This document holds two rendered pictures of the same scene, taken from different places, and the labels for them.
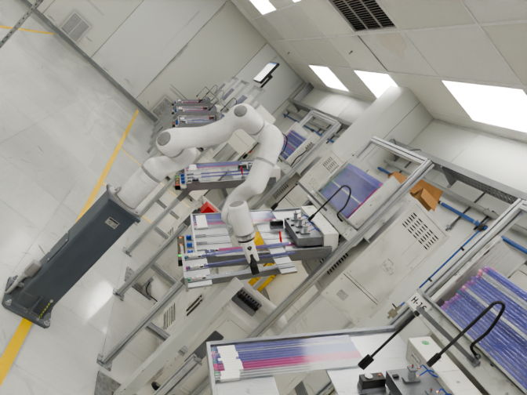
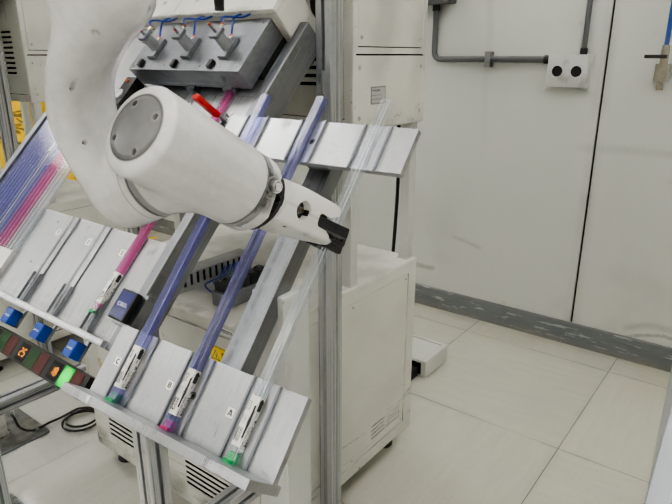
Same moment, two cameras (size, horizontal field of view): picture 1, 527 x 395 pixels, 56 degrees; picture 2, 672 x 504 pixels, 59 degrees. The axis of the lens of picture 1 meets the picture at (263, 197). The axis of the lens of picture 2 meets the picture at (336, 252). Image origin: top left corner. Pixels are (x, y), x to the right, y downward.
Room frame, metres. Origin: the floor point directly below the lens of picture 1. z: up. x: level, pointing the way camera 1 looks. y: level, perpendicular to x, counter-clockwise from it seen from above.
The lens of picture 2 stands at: (1.52, 0.20, 1.17)
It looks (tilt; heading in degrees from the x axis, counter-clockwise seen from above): 18 degrees down; 326
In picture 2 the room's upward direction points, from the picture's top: straight up
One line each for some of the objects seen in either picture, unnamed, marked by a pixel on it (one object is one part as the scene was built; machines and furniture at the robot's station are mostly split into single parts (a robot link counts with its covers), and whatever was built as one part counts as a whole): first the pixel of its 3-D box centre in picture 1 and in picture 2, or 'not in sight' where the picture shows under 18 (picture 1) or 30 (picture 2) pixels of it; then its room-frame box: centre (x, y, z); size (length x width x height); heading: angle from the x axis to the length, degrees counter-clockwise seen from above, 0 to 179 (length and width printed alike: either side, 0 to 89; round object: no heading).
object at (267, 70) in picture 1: (267, 75); not in sight; (7.35, 1.22, 2.10); 0.58 x 0.14 x 0.41; 19
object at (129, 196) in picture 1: (137, 188); not in sight; (2.31, 0.46, 0.79); 0.19 x 0.19 x 0.18
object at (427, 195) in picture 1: (414, 186); not in sight; (3.07, -0.61, 1.82); 0.68 x 0.30 x 0.20; 19
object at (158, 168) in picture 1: (172, 158); not in sight; (2.34, 0.44, 1.00); 0.19 x 0.12 x 0.24; 151
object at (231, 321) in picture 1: (223, 344); (253, 360); (2.96, -0.46, 0.31); 0.70 x 0.65 x 0.62; 19
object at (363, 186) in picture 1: (355, 194); not in sight; (2.87, -0.37, 1.52); 0.51 x 0.13 x 0.27; 19
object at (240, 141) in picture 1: (219, 138); not in sight; (7.40, 1.08, 0.95); 1.36 x 0.82 x 1.90; 109
